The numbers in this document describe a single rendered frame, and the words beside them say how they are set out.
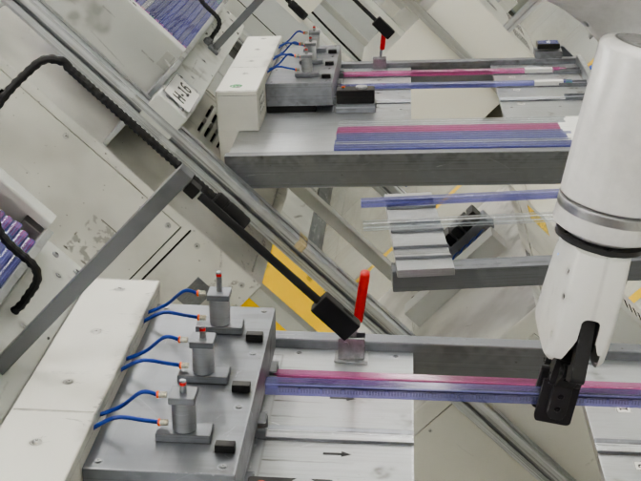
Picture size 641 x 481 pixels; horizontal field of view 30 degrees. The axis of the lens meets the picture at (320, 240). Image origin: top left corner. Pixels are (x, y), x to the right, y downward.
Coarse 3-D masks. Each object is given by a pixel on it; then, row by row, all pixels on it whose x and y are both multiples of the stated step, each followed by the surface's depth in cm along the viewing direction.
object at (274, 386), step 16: (272, 384) 105; (288, 384) 105; (304, 384) 105; (320, 384) 105; (336, 384) 105; (352, 384) 105; (368, 384) 105; (384, 384) 105; (400, 384) 105; (416, 384) 105; (432, 384) 105; (448, 384) 105; (464, 384) 105; (432, 400) 105; (448, 400) 105; (464, 400) 104; (480, 400) 104; (496, 400) 104; (512, 400) 104; (528, 400) 104; (592, 400) 104; (608, 400) 104; (624, 400) 103; (640, 400) 103
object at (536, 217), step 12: (456, 216) 162; (468, 216) 161; (480, 216) 161; (492, 216) 161; (504, 216) 160; (516, 216) 160; (528, 216) 160; (540, 216) 160; (372, 228) 161; (384, 228) 161; (396, 228) 161; (408, 228) 161
